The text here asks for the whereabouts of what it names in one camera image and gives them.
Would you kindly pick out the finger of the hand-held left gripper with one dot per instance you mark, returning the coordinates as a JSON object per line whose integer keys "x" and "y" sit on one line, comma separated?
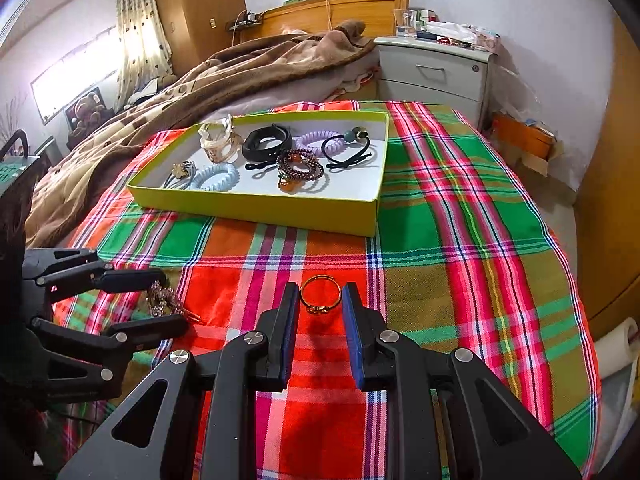
{"x": 135, "y": 280}
{"x": 155, "y": 330}

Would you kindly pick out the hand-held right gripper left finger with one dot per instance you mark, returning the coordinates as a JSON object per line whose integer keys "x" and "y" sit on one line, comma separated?
{"x": 286, "y": 340}

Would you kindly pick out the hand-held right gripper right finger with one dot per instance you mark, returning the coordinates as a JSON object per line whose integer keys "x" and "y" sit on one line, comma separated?
{"x": 352, "y": 340}

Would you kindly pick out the purple beaded hair clip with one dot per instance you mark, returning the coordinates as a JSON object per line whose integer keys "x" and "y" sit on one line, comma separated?
{"x": 162, "y": 297}

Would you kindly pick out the yellow-green cardboard box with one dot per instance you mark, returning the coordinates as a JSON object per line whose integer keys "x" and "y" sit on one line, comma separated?
{"x": 300, "y": 212}

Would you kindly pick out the plaid cloth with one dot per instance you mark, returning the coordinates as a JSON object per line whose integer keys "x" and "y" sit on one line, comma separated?
{"x": 450, "y": 260}

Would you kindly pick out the brown teddy bear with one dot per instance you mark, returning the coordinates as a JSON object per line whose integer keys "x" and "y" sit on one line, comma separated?
{"x": 85, "y": 110}

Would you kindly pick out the window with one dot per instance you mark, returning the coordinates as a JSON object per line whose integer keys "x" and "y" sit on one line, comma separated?
{"x": 75, "y": 80}

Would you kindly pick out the cream hair claw clip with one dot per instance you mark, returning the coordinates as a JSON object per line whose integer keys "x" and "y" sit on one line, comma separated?
{"x": 220, "y": 147}

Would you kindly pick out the brown blanket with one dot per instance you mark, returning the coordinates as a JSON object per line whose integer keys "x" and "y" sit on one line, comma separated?
{"x": 200, "y": 90}

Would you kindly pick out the dotted curtain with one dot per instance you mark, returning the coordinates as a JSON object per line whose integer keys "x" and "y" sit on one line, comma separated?
{"x": 137, "y": 35}

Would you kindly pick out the white paper roll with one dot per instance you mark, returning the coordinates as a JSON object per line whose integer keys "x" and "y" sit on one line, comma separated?
{"x": 617, "y": 347}

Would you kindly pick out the orange box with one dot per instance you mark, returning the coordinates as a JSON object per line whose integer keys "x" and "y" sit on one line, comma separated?
{"x": 522, "y": 135}

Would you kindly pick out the grey nightstand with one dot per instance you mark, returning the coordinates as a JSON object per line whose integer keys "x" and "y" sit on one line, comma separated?
{"x": 425, "y": 72}

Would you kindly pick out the power strip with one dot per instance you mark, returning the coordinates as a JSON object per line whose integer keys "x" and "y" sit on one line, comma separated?
{"x": 246, "y": 21}

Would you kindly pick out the wooden wardrobe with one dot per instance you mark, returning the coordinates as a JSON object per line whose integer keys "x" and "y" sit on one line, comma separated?
{"x": 205, "y": 0}

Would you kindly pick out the wooden cabinet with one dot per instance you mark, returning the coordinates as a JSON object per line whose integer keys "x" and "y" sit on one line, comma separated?
{"x": 615, "y": 185}

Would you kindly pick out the clear drinking glass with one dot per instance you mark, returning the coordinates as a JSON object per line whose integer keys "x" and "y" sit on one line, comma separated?
{"x": 405, "y": 27}

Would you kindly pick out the wooden headboard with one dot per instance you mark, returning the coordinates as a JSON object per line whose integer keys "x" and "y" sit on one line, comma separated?
{"x": 305, "y": 12}

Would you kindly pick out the pile of toiletries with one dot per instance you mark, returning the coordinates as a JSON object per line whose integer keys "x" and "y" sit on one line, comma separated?
{"x": 460, "y": 32}

